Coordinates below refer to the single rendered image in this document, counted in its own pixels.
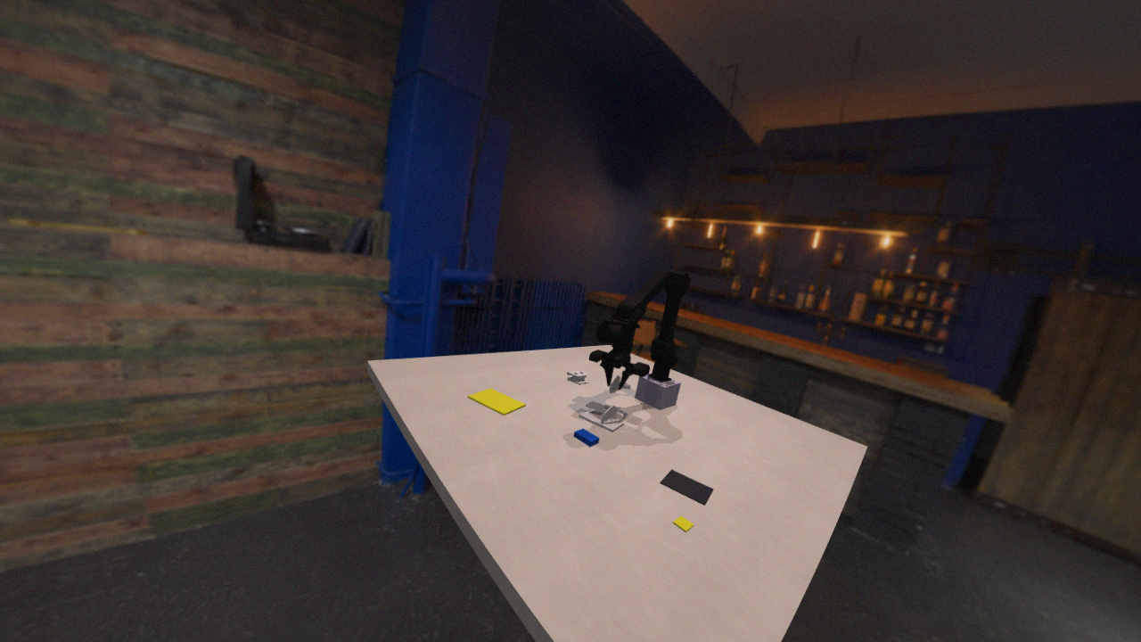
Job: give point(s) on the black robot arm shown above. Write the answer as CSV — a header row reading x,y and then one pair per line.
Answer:
x,y
617,329

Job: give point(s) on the blue rectangular block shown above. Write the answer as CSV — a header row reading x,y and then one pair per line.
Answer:
x,y
586,437

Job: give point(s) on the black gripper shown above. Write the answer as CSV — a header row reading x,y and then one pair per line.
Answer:
x,y
632,369

